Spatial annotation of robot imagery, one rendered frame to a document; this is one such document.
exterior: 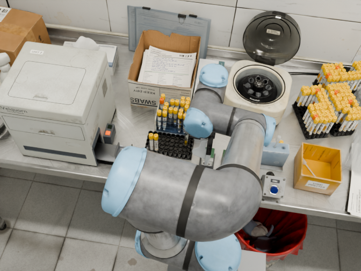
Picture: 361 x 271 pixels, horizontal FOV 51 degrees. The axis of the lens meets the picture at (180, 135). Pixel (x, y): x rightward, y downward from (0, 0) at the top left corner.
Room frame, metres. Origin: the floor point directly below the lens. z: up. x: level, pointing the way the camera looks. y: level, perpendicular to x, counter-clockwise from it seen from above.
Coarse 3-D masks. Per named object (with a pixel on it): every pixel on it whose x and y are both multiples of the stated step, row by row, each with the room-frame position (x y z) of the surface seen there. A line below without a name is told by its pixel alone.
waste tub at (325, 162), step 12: (312, 144) 0.74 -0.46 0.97; (300, 156) 0.69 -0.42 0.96; (312, 156) 0.73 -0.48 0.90; (324, 156) 0.72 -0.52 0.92; (336, 156) 0.71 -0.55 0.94; (300, 168) 0.65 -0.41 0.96; (312, 168) 0.69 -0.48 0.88; (324, 168) 0.70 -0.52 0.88; (336, 168) 0.67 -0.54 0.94; (300, 180) 0.61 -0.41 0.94; (312, 180) 0.61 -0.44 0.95; (324, 180) 0.60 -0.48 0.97; (336, 180) 0.62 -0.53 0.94; (324, 192) 0.60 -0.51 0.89
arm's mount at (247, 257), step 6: (246, 252) 0.37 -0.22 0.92; (252, 252) 0.37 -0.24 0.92; (258, 252) 0.37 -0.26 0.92; (246, 258) 0.35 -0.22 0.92; (252, 258) 0.35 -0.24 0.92; (258, 258) 0.35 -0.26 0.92; (264, 258) 0.35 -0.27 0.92; (240, 264) 0.33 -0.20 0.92; (246, 264) 0.33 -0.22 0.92; (252, 264) 0.33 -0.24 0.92; (258, 264) 0.33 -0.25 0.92; (264, 264) 0.33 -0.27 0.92; (168, 270) 0.30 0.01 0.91; (174, 270) 0.30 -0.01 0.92; (180, 270) 0.30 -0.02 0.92; (240, 270) 0.31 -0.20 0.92; (246, 270) 0.31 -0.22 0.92; (252, 270) 0.31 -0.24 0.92; (258, 270) 0.31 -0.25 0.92; (264, 270) 0.32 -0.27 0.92
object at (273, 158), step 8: (272, 144) 0.73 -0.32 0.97; (280, 144) 0.73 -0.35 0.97; (288, 144) 0.73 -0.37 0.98; (264, 152) 0.70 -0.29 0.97; (272, 152) 0.70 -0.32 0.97; (280, 152) 0.70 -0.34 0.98; (288, 152) 0.70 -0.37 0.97; (264, 160) 0.70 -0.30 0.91; (272, 160) 0.70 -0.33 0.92; (280, 160) 0.69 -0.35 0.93; (264, 168) 0.68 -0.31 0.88; (272, 168) 0.68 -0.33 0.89; (280, 168) 0.69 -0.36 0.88
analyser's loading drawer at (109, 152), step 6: (96, 144) 0.72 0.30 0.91; (102, 144) 0.72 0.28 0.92; (108, 144) 0.73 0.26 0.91; (132, 144) 0.71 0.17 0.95; (96, 150) 0.70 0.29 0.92; (102, 150) 0.70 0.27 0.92; (108, 150) 0.70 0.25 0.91; (114, 150) 0.70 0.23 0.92; (120, 150) 0.70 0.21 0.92; (96, 156) 0.67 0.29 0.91; (102, 156) 0.67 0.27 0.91; (108, 156) 0.67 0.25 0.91; (114, 156) 0.66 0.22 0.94
